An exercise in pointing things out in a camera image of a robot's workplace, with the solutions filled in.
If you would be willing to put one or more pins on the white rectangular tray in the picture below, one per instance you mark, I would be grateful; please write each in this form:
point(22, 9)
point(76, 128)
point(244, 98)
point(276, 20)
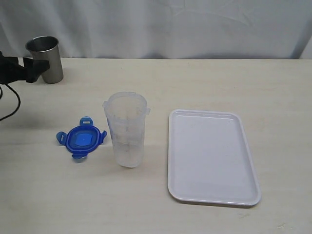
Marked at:
point(209, 160)

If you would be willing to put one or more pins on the stainless steel cup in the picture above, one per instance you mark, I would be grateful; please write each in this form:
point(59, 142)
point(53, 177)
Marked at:
point(47, 48)

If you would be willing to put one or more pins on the clear plastic tall container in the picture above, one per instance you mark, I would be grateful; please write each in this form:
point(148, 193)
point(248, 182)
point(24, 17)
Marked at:
point(126, 113)

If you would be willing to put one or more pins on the blue plastic lid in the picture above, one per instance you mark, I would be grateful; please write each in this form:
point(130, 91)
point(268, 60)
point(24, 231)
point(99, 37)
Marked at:
point(82, 139)

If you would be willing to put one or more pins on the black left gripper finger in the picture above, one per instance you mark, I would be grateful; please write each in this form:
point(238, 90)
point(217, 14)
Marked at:
point(33, 69)

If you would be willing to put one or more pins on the white backdrop curtain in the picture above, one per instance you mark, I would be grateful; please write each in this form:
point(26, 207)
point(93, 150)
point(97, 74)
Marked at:
point(164, 29)

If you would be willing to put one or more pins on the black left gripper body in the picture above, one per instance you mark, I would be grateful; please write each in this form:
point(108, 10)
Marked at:
point(10, 70)

